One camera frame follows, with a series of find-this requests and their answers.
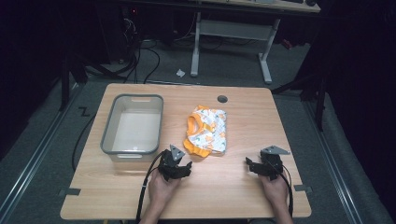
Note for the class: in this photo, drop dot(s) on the black metal stand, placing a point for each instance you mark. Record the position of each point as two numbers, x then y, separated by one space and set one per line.
314 90
67 77

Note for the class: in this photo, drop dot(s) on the white metal frame desk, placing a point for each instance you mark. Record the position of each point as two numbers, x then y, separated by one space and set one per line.
233 29

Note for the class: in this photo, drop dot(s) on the crumpled white paper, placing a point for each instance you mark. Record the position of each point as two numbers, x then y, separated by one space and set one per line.
180 73

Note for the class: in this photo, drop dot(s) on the metal floor rail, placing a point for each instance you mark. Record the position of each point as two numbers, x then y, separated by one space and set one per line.
28 168
334 161

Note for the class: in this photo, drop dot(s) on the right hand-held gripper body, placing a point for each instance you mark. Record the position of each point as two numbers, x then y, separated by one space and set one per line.
271 165

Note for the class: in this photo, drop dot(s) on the grey table edge bracket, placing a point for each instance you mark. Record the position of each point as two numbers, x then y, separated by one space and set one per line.
303 188
71 192

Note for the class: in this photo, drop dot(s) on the grey round table grommet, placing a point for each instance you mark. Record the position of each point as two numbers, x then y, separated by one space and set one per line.
222 99

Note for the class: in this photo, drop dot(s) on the orange white patterned baby garment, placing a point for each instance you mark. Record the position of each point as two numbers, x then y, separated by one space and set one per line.
207 130

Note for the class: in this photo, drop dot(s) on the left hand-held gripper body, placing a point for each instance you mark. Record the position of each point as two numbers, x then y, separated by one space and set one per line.
169 161

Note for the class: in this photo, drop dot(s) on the person's right hand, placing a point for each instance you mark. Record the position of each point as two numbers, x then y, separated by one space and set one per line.
274 191

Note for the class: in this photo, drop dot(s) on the person's left hand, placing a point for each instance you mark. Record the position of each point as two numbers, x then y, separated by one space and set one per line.
162 189

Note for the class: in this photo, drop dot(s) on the white plastic bin grey rim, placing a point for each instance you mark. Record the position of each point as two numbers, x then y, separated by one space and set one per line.
135 127

